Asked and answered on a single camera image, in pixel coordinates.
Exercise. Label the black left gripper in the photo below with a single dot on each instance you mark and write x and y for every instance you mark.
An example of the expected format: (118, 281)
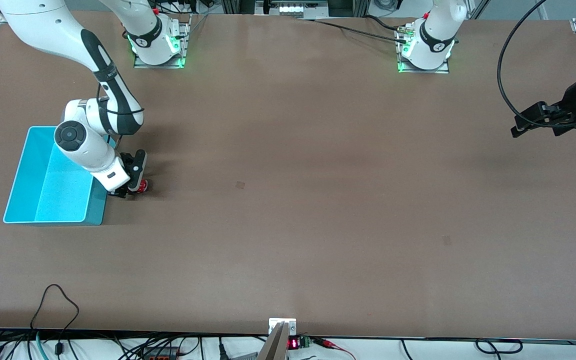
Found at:
(574, 97)

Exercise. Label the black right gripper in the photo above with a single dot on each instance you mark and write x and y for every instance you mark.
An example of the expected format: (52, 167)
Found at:
(131, 186)

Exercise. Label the red beetle toy car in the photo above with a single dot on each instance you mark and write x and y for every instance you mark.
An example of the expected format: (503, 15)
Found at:
(144, 187)

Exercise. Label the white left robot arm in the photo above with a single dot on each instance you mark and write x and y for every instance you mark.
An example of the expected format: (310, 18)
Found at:
(438, 25)

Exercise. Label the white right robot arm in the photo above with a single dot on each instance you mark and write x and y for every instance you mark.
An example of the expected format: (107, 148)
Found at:
(43, 25)

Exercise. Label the blue plastic box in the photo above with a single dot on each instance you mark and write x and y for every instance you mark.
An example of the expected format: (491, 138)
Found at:
(33, 175)

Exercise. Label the silver lit equipment box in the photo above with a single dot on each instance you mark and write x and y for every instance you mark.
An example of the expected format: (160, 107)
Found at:
(293, 9)

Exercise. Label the black orange power strip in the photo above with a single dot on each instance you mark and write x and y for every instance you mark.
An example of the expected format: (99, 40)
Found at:
(160, 355)

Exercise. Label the red LED display module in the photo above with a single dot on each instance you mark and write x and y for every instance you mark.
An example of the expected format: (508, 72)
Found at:
(293, 343)

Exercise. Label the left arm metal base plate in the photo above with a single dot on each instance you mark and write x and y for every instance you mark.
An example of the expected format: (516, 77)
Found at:
(443, 71)

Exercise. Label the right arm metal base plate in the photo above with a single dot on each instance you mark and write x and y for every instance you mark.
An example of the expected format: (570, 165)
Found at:
(186, 50)

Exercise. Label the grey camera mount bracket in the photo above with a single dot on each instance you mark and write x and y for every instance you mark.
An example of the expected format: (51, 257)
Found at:
(275, 345)

